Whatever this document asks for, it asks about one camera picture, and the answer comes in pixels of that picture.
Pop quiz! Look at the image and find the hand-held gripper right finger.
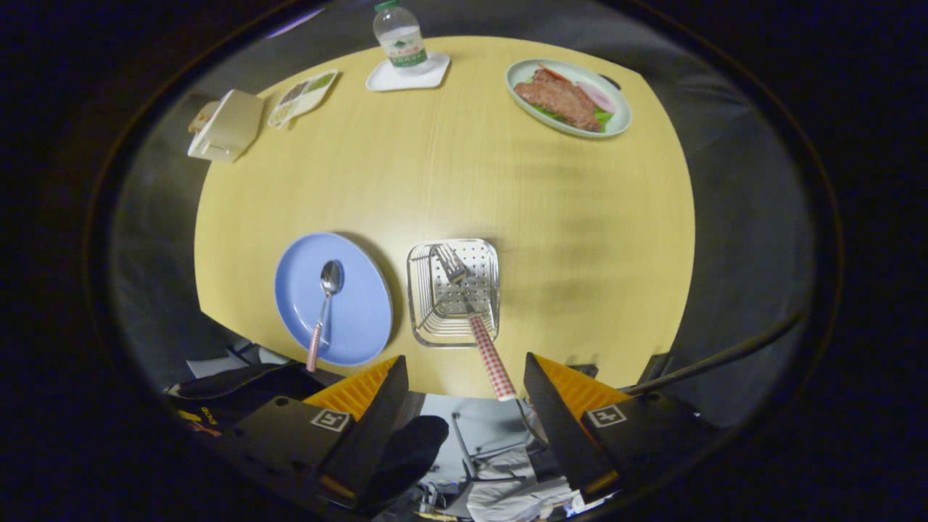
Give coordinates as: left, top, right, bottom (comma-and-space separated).
523, 352, 718, 505

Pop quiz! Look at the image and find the white square coaster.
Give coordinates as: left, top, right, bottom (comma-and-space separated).
365, 51, 452, 92

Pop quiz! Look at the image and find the black backdrop cloth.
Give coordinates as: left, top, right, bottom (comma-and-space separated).
116, 0, 813, 428

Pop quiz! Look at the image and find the fork with red checked handle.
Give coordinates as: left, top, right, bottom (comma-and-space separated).
433, 244, 519, 402

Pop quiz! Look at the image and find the pale green plate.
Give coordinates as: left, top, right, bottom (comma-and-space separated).
505, 59, 632, 139

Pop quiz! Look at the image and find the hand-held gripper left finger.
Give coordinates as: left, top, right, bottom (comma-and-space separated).
217, 355, 410, 508

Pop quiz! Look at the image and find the cream toaster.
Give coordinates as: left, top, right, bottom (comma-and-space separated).
187, 89, 265, 163

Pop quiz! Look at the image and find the clear water bottle green cap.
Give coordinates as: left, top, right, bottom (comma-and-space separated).
373, 0, 428, 69

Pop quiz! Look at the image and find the pink ham slice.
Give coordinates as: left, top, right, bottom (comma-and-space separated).
576, 81, 617, 114

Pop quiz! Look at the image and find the white divided condiment dish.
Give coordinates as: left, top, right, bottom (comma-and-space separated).
267, 69, 339, 130

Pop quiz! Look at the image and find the green lettuce leaf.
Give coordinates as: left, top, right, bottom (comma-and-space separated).
533, 104, 614, 133

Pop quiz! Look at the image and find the white patterned cloth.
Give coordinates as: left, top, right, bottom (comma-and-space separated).
468, 449, 617, 522

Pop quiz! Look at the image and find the metal wire basket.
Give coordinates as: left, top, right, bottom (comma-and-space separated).
406, 239, 501, 348

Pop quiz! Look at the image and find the blue plate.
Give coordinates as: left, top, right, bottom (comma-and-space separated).
273, 232, 394, 367

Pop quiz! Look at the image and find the spoon with red checked handle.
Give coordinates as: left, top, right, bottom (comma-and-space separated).
305, 260, 344, 373

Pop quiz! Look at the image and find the brown steak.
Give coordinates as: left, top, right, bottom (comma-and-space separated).
513, 69, 602, 132

